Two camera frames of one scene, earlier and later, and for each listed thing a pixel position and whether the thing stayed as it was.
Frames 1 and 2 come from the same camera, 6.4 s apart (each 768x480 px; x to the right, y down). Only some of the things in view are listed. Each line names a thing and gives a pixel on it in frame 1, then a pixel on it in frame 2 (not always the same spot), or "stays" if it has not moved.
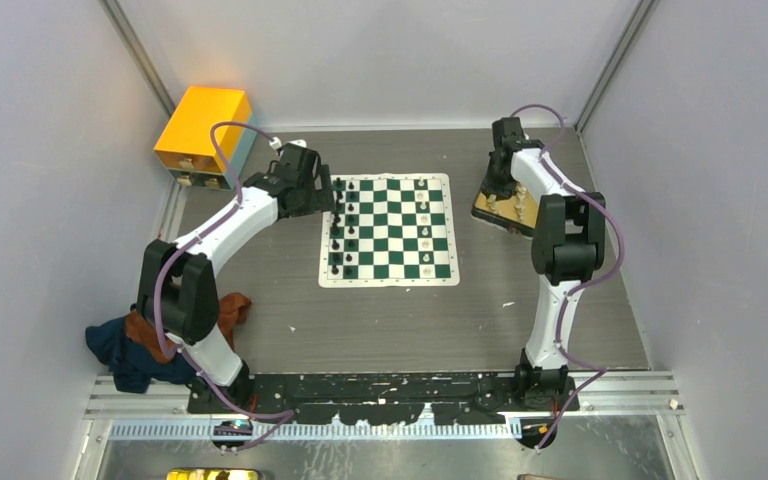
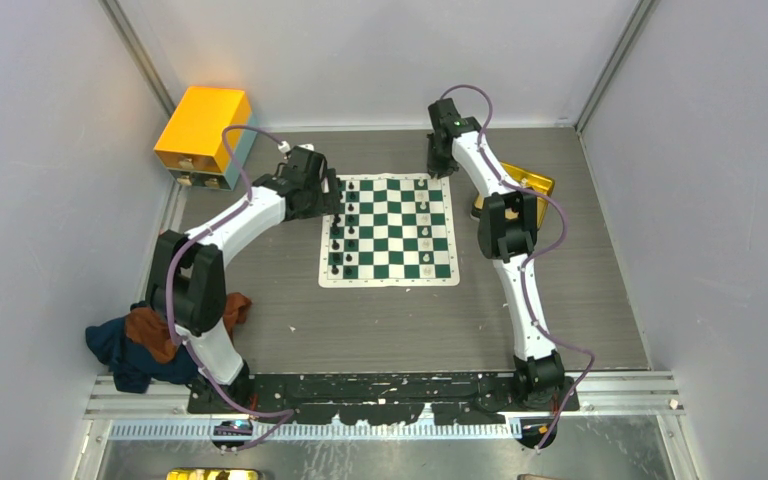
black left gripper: x=320 y=200 stays
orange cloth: x=232 y=311 stays
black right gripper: x=491 y=187 -> x=441 y=170
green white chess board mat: x=389 y=230 stays
